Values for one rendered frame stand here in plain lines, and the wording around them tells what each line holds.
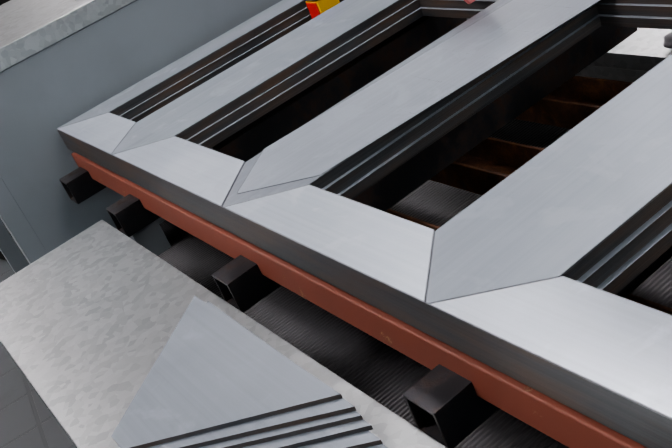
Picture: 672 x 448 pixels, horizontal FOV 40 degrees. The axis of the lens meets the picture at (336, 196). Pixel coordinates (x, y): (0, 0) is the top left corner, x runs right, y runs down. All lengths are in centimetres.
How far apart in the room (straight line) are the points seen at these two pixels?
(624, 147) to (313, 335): 66
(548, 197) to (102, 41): 125
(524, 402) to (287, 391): 26
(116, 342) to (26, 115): 78
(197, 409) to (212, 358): 9
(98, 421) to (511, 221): 56
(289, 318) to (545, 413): 78
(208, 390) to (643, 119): 56
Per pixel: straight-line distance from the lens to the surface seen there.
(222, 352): 109
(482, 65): 135
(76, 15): 199
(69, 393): 127
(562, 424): 83
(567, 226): 92
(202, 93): 174
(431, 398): 91
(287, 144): 134
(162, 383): 110
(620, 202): 93
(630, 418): 74
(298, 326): 152
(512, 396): 86
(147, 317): 133
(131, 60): 203
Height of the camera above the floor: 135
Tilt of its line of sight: 25 degrees down
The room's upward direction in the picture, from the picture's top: 24 degrees counter-clockwise
